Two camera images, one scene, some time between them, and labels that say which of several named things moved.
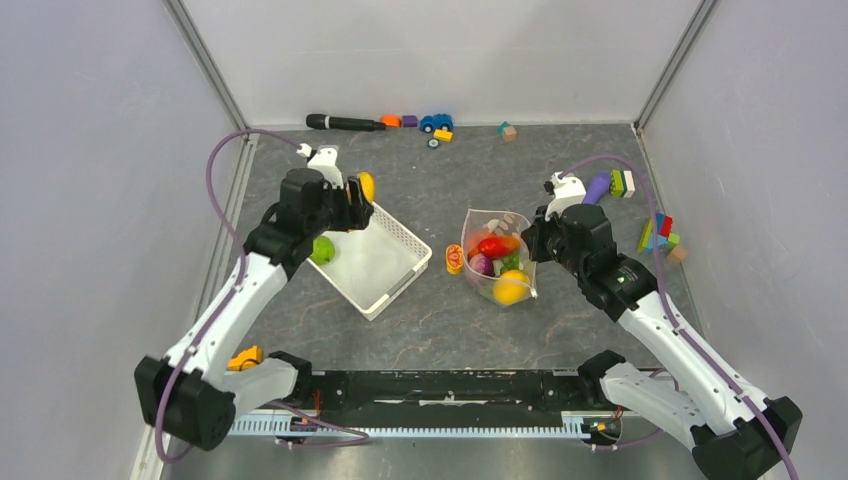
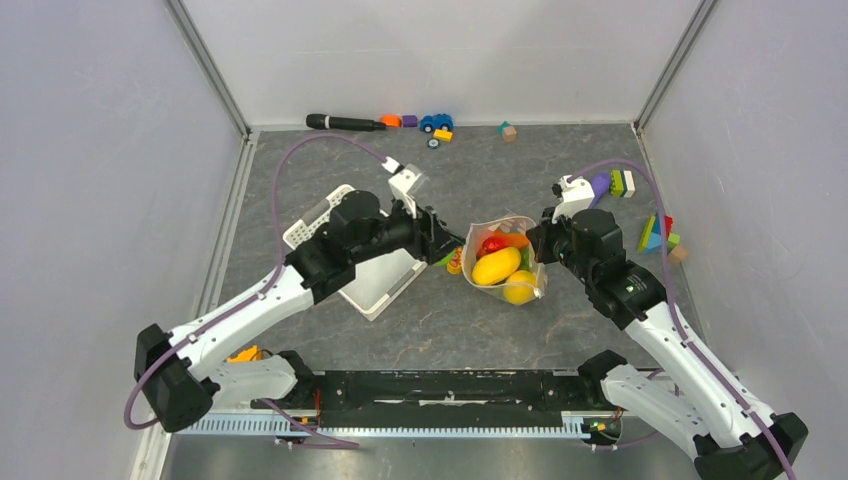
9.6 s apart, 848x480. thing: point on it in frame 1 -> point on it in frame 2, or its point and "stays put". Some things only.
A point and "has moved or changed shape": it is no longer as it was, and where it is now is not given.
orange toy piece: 392,121 stays put
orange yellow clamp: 246,359 stays put
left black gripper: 361,209 -> 429,234
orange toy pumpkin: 512,242 stays put
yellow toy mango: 367,181 -> 495,266
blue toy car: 442,121 stays put
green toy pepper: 323,250 has moved or changed shape
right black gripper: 533,235 stays put
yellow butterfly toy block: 454,259 stays put
